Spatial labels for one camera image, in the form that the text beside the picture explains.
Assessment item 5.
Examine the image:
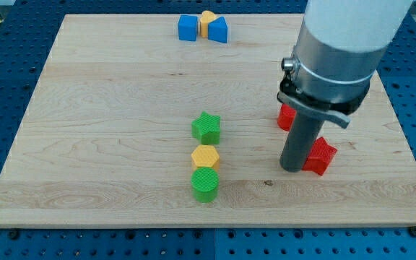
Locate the wooden board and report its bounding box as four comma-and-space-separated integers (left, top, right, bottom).
0, 14, 416, 229

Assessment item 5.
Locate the green cylinder block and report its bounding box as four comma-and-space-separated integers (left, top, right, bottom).
191, 167, 219, 203

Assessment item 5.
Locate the yellow hexagon block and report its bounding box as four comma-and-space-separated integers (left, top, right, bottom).
191, 144, 220, 171

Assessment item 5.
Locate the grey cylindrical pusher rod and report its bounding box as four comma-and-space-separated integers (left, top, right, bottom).
279, 113, 324, 172

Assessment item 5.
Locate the red round block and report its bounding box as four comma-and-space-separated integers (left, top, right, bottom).
277, 104, 296, 131

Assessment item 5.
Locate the yellow heart block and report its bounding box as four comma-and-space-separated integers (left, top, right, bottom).
199, 10, 217, 38

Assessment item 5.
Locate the blue cube block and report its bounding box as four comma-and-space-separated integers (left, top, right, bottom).
178, 14, 198, 41

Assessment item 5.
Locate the green star block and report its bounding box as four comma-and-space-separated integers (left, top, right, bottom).
191, 111, 221, 145

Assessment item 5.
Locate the black and grey clamp bracket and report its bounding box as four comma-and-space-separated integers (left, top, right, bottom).
277, 74, 370, 129

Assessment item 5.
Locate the blue triangle block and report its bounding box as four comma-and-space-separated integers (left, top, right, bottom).
208, 17, 228, 43

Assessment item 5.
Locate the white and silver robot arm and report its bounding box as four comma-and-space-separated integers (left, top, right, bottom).
282, 0, 412, 104

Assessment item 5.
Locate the red star block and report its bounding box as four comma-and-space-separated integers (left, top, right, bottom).
302, 136, 338, 176

